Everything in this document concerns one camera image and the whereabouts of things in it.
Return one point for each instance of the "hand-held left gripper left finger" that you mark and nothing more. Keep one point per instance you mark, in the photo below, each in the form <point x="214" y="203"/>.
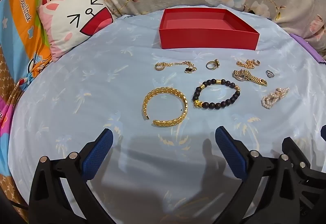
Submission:
<point x="98" y="155"/>

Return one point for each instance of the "cat face pillow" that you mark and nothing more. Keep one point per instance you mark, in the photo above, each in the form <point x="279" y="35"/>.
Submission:
<point x="66" y="33"/>

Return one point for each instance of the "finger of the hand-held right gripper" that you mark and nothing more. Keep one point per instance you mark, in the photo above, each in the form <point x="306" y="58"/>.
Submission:
<point x="299" y="152"/>
<point x="323" y="132"/>

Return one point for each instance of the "purple flat object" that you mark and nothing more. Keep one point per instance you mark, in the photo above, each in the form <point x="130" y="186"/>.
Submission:
<point x="314" y="52"/>

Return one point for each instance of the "brown patterned cloth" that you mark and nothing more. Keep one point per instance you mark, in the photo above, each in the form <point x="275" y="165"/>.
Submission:
<point x="7" y="73"/>

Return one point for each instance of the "red cardboard box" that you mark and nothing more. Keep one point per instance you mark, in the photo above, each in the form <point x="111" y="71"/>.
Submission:
<point x="203" y="40"/>

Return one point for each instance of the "colourful cartoon blanket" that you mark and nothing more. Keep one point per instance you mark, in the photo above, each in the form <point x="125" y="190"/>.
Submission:
<point x="23" y="35"/>

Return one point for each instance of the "gold braided bangle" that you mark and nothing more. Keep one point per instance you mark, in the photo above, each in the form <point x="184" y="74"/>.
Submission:
<point x="168" y="123"/>

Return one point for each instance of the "gold wristwatch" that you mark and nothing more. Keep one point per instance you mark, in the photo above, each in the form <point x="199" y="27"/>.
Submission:
<point x="239" y="75"/>

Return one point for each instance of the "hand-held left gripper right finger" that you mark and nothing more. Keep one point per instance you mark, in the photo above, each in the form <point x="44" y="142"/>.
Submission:
<point x="230" y="154"/>

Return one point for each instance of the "light blue palm print sheet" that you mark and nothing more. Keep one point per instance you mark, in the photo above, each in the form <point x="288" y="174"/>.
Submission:
<point x="101" y="86"/>

